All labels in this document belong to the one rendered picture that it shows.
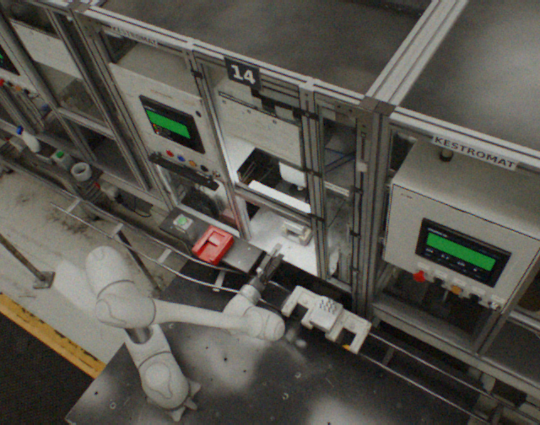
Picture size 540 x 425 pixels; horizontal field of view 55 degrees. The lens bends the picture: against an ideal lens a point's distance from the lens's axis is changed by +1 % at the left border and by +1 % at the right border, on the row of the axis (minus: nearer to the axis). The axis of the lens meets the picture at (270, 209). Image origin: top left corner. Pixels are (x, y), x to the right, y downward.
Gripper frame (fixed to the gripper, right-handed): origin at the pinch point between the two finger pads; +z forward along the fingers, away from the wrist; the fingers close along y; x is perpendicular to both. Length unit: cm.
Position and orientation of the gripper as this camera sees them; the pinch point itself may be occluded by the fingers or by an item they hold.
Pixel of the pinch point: (278, 253)
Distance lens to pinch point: 229.8
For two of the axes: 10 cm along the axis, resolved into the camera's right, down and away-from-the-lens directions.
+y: -1.2, -5.7, -8.2
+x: -8.4, -3.8, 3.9
